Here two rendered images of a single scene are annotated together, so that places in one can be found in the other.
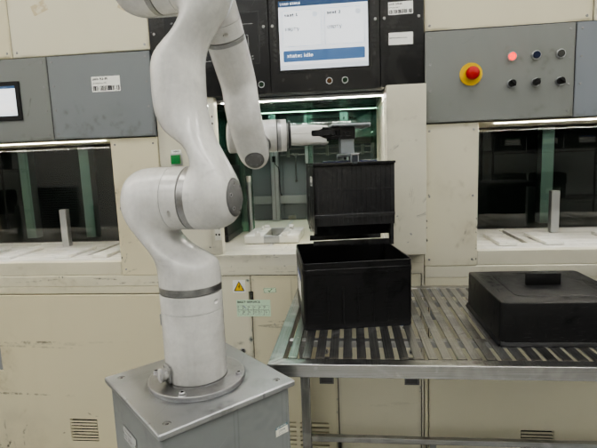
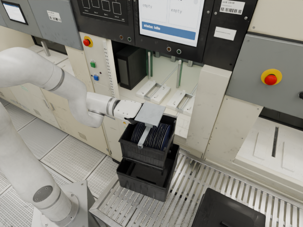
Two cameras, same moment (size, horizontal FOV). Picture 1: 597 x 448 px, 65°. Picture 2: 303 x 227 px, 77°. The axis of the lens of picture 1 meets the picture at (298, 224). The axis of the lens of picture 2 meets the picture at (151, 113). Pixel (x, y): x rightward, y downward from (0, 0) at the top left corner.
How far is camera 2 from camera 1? 105 cm
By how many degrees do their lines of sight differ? 42
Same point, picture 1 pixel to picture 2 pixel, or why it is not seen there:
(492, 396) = not seen: hidden behind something
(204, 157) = (17, 188)
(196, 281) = (39, 206)
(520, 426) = not seen: hidden behind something
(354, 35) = (190, 21)
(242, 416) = not seen: outside the picture
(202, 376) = (54, 220)
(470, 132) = (254, 110)
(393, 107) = (202, 83)
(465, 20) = (290, 30)
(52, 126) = (40, 32)
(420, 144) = (214, 109)
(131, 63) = (61, 7)
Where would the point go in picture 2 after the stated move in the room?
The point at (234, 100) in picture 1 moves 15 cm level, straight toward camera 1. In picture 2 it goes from (71, 106) to (45, 134)
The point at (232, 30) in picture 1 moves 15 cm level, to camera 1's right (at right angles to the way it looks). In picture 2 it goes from (47, 86) to (85, 98)
